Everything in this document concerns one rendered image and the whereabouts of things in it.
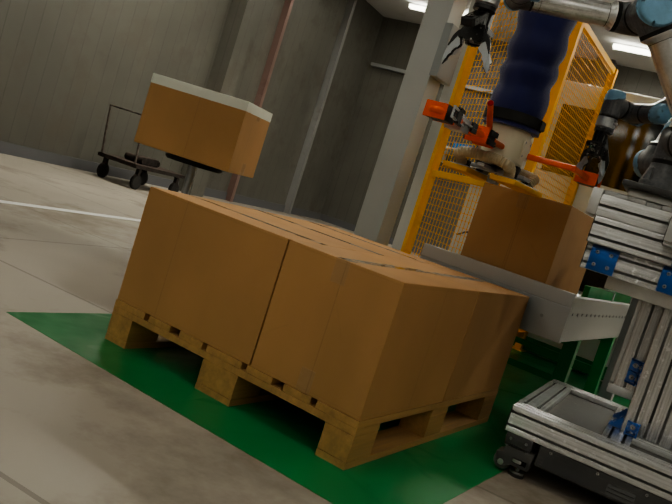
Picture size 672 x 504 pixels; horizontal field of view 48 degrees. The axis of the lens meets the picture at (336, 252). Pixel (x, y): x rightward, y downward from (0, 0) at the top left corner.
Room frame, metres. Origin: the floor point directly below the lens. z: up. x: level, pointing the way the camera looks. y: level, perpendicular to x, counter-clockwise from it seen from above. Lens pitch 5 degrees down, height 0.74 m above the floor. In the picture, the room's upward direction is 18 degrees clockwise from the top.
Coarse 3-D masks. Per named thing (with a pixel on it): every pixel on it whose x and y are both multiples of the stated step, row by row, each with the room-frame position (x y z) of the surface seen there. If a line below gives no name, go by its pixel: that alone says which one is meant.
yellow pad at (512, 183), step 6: (492, 174) 2.70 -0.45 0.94; (498, 174) 2.72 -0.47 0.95; (516, 174) 2.75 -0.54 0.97; (498, 180) 2.69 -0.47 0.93; (504, 180) 2.67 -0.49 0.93; (510, 180) 2.66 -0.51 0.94; (516, 180) 2.70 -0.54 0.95; (510, 186) 2.79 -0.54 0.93; (516, 186) 2.68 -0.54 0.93; (522, 186) 2.73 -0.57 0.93; (528, 186) 2.83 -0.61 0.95; (522, 192) 2.94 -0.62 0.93; (528, 192) 2.81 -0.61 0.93; (534, 192) 2.86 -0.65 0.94
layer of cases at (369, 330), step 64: (192, 256) 2.37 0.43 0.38; (256, 256) 2.25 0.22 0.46; (320, 256) 2.14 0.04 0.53; (384, 256) 2.69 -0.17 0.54; (192, 320) 2.33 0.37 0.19; (256, 320) 2.21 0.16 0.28; (320, 320) 2.10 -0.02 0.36; (384, 320) 2.01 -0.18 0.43; (448, 320) 2.34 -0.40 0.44; (512, 320) 2.92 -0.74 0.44; (320, 384) 2.07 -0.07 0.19; (384, 384) 2.07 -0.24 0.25; (448, 384) 2.52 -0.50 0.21
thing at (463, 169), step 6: (444, 162) 2.80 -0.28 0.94; (450, 162) 2.79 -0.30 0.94; (468, 162) 2.85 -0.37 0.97; (450, 168) 2.84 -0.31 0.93; (456, 168) 2.77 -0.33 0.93; (462, 168) 2.76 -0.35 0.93; (468, 168) 2.76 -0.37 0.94; (468, 174) 2.87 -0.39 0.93; (474, 174) 2.82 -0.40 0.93; (480, 174) 2.87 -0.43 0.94; (480, 180) 3.03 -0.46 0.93
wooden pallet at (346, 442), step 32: (128, 320) 2.46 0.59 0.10; (160, 320) 2.40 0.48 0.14; (224, 384) 2.23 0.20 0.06; (256, 384) 2.17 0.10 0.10; (320, 416) 2.05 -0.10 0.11; (384, 416) 2.13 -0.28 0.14; (416, 416) 2.47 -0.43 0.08; (448, 416) 2.83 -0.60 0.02; (480, 416) 2.93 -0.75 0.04; (320, 448) 2.04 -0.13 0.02; (352, 448) 2.00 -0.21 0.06; (384, 448) 2.22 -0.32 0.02
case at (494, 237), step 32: (512, 192) 3.26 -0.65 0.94; (480, 224) 3.31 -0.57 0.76; (512, 224) 3.24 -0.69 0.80; (544, 224) 3.17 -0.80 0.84; (576, 224) 3.26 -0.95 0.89; (480, 256) 3.28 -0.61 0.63; (512, 256) 3.21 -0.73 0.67; (544, 256) 3.14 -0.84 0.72; (576, 256) 3.42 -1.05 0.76; (576, 288) 3.59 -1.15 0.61
